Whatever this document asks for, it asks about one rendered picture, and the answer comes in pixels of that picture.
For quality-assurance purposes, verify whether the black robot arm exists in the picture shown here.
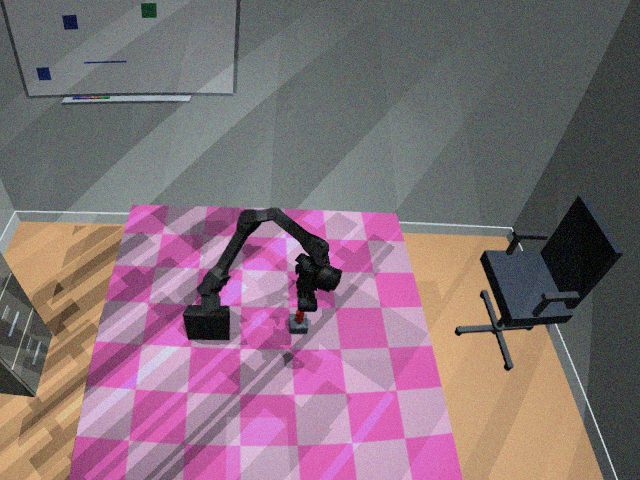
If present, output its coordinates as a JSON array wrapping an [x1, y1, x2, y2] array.
[[197, 207, 343, 312]]

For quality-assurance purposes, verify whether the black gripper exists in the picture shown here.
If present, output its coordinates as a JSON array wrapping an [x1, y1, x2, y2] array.
[[295, 263, 318, 312]]

